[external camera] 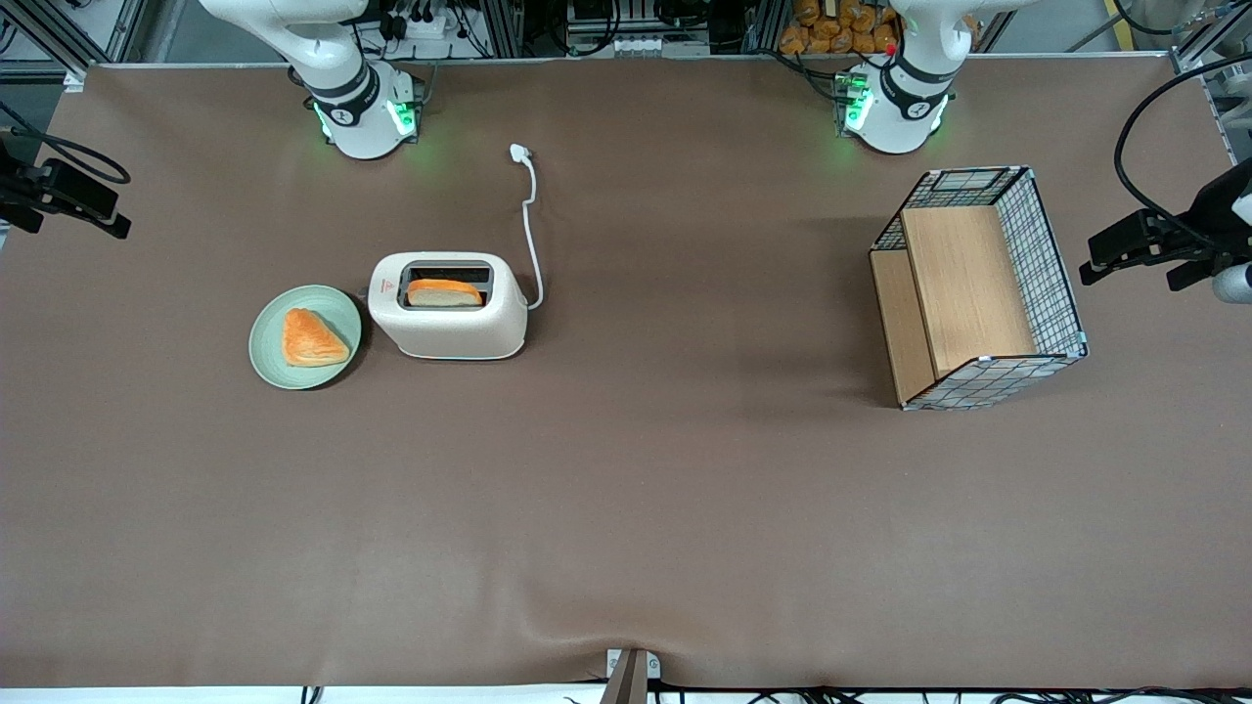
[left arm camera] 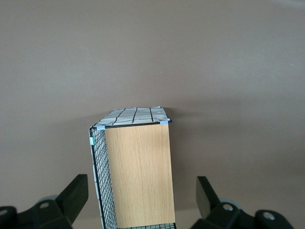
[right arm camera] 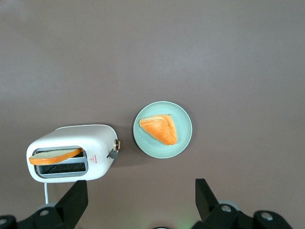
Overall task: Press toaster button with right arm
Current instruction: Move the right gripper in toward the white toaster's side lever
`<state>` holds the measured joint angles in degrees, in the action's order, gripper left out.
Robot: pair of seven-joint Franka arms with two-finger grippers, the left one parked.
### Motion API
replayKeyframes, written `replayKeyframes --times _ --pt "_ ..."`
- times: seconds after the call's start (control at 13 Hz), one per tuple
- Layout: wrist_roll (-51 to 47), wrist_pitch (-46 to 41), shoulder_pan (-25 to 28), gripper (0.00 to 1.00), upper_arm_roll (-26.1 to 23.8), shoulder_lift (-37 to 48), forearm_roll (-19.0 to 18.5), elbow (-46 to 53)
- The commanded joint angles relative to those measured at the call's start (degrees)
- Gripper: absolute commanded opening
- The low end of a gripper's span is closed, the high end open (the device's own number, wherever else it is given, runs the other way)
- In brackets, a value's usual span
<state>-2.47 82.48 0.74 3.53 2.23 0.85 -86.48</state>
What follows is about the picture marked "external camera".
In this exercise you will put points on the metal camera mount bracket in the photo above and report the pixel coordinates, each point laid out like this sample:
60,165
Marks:
629,680

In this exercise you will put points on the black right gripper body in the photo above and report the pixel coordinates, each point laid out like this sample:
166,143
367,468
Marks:
14,187

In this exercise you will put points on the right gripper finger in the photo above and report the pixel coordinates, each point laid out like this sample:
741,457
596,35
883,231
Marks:
78,191
20,217

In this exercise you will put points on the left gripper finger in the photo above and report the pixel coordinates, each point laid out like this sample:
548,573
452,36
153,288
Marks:
1144,240
1188,274

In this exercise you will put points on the triangular golden pastry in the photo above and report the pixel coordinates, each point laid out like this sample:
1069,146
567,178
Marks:
311,340

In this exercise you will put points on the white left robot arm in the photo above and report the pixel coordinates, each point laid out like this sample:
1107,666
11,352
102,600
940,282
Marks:
895,122

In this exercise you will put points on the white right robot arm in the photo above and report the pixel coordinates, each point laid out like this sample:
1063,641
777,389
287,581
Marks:
357,117

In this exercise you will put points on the pile of orange buns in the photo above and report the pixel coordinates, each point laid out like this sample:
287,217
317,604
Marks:
831,29

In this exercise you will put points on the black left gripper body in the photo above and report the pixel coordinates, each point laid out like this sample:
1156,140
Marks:
1209,217

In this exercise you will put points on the bread slice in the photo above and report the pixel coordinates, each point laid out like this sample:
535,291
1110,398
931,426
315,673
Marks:
445,291

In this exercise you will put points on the pale green round plate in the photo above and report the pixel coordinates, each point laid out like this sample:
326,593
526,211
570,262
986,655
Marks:
269,342

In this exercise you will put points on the white two-slot toaster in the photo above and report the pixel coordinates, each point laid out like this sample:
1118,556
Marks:
450,332

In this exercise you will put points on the white power strip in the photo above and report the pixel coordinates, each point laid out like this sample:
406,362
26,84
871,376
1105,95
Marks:
425,26

